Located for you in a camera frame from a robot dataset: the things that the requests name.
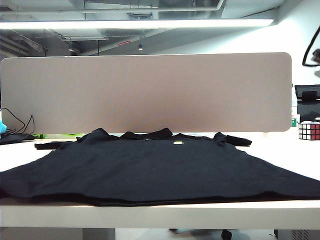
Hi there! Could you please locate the black mesh chair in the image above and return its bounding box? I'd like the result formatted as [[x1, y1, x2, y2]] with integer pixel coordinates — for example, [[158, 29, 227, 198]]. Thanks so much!
[[294, 84, 320, 124]]

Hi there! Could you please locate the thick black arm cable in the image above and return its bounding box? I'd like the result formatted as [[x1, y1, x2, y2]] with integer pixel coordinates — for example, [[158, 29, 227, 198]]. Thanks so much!
[[301, 24, 320, 67]]

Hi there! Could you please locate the beige desk divider panel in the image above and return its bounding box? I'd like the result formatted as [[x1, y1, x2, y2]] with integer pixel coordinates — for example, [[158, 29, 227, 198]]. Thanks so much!
[[0, 51, 293, 135]]

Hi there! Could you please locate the white ceiling pipe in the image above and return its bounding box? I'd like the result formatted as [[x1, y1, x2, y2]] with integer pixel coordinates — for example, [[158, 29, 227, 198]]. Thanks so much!
[[82, 5, 226, 14]]

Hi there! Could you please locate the thin black cable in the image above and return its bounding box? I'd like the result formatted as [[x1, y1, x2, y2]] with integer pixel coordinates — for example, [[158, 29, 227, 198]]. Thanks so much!
[[23, 114, 36, 135], [0, 107, 26, 135]]

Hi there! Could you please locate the dark vented computer case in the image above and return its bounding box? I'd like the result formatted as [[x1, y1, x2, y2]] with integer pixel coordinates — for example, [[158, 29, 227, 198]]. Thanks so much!
[[273, 228, 311, 240]]

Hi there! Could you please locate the black office chair base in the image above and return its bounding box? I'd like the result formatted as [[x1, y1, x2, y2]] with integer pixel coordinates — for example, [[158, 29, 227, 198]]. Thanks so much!
[[168, 227, 233, 240]]

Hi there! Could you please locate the long ceiling light strip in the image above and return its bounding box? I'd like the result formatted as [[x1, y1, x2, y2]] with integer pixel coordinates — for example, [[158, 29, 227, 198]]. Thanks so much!
[[0, 18, 275, 31]]

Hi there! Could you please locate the black polo shirt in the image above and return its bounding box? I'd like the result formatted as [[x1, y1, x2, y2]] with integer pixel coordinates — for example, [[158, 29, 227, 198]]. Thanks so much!
[[0, 127, 320, 208]]

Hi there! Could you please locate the light blue object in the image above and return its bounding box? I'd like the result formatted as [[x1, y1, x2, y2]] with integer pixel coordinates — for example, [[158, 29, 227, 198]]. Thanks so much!
[[0, 111, 7, 136]]

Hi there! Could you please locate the Rubik's cube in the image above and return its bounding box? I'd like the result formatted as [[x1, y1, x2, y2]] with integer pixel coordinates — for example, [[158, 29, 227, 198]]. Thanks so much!
[[297, 120, 320, 142]]

